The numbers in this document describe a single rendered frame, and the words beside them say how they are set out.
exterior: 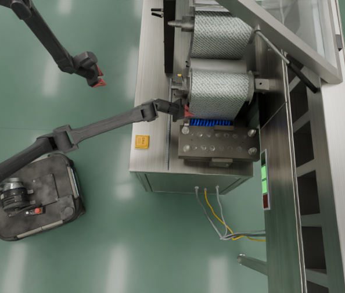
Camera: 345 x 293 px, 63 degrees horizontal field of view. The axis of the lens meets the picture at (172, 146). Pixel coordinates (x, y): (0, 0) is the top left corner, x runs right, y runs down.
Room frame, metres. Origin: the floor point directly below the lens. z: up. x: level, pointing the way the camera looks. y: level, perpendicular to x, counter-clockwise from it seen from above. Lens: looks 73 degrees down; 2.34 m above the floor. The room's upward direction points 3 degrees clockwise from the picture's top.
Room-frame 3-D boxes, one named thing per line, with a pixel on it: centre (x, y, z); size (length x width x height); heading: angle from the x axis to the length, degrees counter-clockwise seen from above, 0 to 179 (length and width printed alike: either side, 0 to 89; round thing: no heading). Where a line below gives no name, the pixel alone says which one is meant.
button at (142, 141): (0.45, 0.16, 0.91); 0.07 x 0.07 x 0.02; 1
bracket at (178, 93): (0.65, -0.02, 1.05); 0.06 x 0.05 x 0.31; 91
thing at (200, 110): (0.56, -0.18, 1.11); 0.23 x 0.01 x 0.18; 91
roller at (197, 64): (0.74, -0.19, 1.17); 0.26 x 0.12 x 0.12; 91
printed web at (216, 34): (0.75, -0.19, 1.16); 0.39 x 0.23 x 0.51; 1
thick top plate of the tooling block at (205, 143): (0.44, -0.23, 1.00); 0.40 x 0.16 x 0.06; 91
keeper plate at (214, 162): (0.34, -0.25, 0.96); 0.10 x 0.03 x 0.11; 91
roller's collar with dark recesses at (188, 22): (0.86, -0.04, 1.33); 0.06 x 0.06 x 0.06; 1
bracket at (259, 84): (0.62, -0.36, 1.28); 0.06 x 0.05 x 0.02; 91
